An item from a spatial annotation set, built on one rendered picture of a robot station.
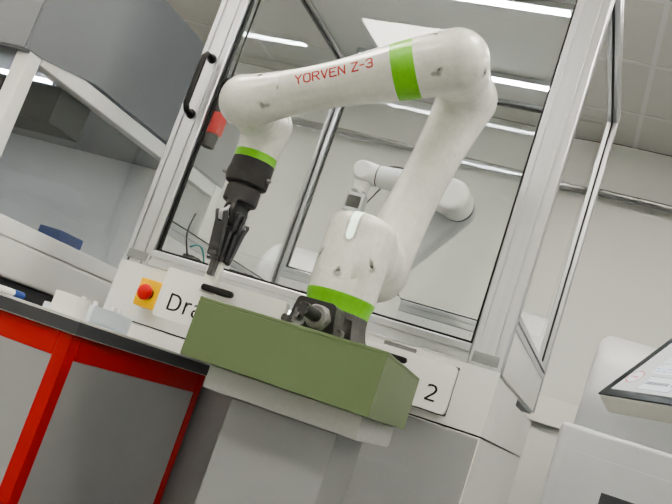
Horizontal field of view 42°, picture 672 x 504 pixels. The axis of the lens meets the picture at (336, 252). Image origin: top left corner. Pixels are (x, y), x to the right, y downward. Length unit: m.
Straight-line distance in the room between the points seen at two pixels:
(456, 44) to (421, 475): 0.92
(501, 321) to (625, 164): 3.65
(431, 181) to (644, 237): 3.75
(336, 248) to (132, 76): 1.37
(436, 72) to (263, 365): 0.64
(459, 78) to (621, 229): 3.84
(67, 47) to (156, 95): 0.46
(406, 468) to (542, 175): 0.73
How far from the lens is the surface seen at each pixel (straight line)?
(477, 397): 1.96
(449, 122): 1.78
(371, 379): 1.35
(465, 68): 1.65
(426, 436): 1.97
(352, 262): 1.53
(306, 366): 1.38
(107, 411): 1.82
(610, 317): 5.31
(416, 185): 1.75
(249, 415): 1.50
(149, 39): 2.82
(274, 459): 1.48
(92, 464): 1.84
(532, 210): 2.04
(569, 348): 5.27
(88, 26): 2.59
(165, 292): 1.89
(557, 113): 2.12
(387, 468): 1.99
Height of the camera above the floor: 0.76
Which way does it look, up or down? 10 degrees up
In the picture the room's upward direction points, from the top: 19 degrees clockwise
